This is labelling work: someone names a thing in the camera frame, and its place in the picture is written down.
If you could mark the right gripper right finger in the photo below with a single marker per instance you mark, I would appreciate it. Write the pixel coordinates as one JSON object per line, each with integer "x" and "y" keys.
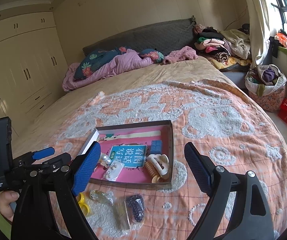
{"x": 202, "y": 168}

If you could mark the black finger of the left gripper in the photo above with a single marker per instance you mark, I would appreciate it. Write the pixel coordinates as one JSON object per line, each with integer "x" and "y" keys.
{"x": 56, "y": 162}

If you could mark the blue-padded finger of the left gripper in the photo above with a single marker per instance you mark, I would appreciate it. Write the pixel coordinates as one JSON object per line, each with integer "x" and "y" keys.
{"x": 41, "y": 154}

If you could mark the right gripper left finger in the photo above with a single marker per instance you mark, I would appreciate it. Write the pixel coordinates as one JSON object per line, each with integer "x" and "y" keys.
{"x": 84, "y": 166}

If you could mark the pearl flower hair clip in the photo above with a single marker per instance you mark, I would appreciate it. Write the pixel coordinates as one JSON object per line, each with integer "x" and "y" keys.
{"x": 104, "y": 160}

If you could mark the earrings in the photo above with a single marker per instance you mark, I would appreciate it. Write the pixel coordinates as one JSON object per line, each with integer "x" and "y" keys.
{"x": 114, "y": 170}

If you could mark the clear bag of jewelry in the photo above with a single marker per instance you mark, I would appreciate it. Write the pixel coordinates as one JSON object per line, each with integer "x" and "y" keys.
{"x": 106, "y": 198}

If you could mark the cream claw hair clip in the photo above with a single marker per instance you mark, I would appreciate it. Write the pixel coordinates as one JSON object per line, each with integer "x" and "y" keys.
{"x": 160, "y": 163}

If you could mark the small blue box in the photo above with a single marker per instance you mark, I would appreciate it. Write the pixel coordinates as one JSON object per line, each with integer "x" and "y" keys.
{"x": 156, "y": 147}

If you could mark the dark beaded scrunchie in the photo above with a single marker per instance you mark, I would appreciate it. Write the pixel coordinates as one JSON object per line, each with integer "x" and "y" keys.
{"x": 136, "y": 208}

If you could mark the clear bag with gold chain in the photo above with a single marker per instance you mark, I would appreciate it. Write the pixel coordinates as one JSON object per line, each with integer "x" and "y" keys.
{"x": 122, "y": 215}

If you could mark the left hand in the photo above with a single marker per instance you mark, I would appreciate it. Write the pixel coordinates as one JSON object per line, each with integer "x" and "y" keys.
{"x": 6, "y": 198}

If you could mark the tan bed sheet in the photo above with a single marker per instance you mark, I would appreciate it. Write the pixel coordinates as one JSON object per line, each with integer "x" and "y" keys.
{"x": 133, "y": 79}

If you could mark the pink children's book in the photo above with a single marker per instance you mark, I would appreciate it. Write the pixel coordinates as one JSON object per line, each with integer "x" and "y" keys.
{"x": 128, "y": 154}

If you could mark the orange white patterned quilt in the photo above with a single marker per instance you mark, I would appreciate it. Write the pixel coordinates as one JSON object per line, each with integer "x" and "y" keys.
{"x": 222, "y": 122}

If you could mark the shallow cardboard box tray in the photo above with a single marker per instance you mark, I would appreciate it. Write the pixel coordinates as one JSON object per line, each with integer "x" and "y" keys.
{"x": 133, "y": 154}

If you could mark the cream wardrobe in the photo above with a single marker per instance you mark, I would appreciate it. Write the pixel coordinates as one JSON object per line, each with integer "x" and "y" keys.
{"x": 32, "y": 68}

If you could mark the dark floral pillow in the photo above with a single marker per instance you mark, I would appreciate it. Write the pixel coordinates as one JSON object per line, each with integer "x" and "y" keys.
{"x": 95, "y": 60}

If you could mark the floral laundry bag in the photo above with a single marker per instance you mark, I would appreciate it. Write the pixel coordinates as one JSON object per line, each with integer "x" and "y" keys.
{"x": 266, "y": 85}

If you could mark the pink purple duvet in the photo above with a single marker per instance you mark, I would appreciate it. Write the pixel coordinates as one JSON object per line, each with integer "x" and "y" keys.
{"x": 126, "y": 62}

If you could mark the pink fluffy garment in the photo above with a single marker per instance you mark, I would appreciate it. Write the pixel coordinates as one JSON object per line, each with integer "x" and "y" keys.
{"x": 186, "y": 53}

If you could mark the pile of clothes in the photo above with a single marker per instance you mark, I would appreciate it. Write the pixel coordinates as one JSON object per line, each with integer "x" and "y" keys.
{"x": 227, "y": 50}

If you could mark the dark grey headboard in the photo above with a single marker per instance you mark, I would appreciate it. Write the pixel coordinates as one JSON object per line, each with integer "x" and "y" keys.
{"x": 163, "y": 37}

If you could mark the cream curtain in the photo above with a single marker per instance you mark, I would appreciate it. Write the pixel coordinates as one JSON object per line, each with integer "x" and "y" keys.
{"x": 262, "y": 27}

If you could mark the clothes on window sill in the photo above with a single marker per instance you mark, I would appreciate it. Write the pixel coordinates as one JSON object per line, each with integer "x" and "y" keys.
{"x": 278, "y": 42}

